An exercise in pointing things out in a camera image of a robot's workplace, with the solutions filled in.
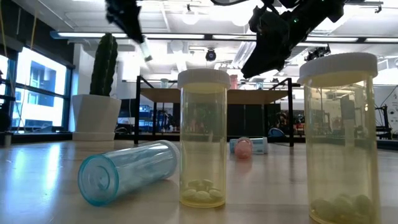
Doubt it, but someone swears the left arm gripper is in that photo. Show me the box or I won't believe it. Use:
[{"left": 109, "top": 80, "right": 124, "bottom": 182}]
[{"left": 104, "top": 0, "right": 146, "bottom": 44}]

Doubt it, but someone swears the window with dark frame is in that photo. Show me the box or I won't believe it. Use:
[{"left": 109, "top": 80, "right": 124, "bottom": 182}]
[{"left": 0, "top": 37, "right": 75, "bottom": 139}]

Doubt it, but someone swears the wooden shelf black metal frame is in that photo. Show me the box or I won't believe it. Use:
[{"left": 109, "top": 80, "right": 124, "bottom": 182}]
[{"left": 134, "top": 75, "right": 302, "bottom": 148}]

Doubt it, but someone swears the black cabinet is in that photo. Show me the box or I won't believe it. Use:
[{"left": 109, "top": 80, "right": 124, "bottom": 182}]
[{"left": 226, "top": 103, "right": 282, "bottom": 137}]

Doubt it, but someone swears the white wall poster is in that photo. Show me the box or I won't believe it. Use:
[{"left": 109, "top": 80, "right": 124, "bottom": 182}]
[{"left": 387, "top": 93, "right": 398, "bottom": 134}]

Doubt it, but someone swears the black frame machine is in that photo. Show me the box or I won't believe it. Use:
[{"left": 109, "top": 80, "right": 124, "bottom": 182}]
[{"left": 374, "top": 104, "right": 393, "bottom": 141}]

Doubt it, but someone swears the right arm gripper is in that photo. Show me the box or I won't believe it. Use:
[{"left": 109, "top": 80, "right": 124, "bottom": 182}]
[{"left": 241, "top": 4, "right": 312, "bottom": 80}]

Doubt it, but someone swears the green cactus plant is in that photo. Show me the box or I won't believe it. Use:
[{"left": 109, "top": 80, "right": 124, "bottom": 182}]
[{"left": 88, "top": 32, "right": 119, "bottom": 97}]

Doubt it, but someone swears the black ceiling mounted device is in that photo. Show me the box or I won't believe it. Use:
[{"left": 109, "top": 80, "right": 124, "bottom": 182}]
[{"left": 304, "top": 45, "right": 332, "bottom": 62}]

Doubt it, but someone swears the black ceiling dome camera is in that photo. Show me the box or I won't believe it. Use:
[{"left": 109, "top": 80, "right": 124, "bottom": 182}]
[{"left": 205, "top": 48, "right": 218, "bottom": 62}]

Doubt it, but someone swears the blue rounded chair back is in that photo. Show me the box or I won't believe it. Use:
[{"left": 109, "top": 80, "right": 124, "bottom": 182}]
[{"left": 267, "top": 127, "right": 285, "bottom": 139}]

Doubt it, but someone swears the yellow hanging strap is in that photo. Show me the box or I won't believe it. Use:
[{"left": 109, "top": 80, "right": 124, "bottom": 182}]
[
  {"left": 0, "top": 0, "right": 7, "bottom": 50},
  {"left": 29, "top": 6, "right": 40, "bottom": 50}
]

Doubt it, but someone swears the blue pill bottle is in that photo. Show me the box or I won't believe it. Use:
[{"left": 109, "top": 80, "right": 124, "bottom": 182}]
[{"left": 76, "top": 139, "right": 180, "bottom": 207}]

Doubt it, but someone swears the yellow translucent medicine bottle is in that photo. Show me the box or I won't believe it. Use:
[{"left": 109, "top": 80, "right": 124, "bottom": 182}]
[
  {"left": 297, "top": 52, "right": 382, "bottom": 224},
  {"left": 177, "top": 68, "right": 231, "bottom": 209}
]

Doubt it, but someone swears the silver ceiling ventilation duct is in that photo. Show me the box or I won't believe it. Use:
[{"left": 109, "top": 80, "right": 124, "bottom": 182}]
[{"left": 229, "top": 40, "right": 259, "bottom": 75}]

